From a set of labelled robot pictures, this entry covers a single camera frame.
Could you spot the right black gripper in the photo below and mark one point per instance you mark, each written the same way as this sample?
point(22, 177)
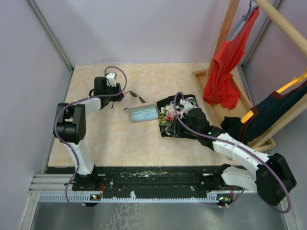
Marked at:
point(174, 129)

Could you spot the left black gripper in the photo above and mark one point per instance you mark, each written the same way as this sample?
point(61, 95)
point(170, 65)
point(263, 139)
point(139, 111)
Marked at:
point(118, 97)

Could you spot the thin-framed sunglasses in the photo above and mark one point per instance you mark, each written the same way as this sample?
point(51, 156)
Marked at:
point(134, 95)

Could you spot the light blue cleaning cloth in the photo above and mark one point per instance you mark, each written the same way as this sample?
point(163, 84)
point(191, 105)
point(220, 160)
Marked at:
point(144, 115)

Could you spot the pink glasses case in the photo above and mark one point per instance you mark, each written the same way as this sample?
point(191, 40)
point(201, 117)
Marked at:
point(139, 107)

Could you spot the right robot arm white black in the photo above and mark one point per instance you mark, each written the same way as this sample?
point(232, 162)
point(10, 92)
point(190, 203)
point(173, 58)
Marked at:
point(268, 175)

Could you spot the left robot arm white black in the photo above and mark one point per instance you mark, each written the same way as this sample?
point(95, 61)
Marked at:
point(70, 120)

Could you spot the black floral t-shirt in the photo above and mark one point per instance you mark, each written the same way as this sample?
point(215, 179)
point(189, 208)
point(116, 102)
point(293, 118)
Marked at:
point(167, 114)

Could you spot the red tank top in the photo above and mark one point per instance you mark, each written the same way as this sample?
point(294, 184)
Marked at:
point(219, 88)

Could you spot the navy blue garment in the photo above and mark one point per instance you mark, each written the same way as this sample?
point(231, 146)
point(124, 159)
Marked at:
point(265, 114)

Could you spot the grey clothes hanger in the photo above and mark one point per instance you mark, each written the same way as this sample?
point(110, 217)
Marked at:
point(245, 16)

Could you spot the yellow clothes hanger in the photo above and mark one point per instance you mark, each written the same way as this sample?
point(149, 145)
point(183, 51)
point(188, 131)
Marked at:
point(294, 81)

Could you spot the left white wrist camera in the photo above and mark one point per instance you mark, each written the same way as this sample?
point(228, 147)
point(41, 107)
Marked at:
point(111, 79)

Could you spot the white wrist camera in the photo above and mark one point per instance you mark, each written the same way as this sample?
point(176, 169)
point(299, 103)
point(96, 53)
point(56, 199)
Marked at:
point(111, 79)
point(187, 106)

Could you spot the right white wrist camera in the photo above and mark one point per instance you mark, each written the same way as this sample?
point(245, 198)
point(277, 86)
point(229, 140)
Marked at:
point(187, 106)

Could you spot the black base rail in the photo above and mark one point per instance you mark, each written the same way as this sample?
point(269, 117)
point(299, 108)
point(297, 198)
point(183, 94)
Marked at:
point(151, 182)

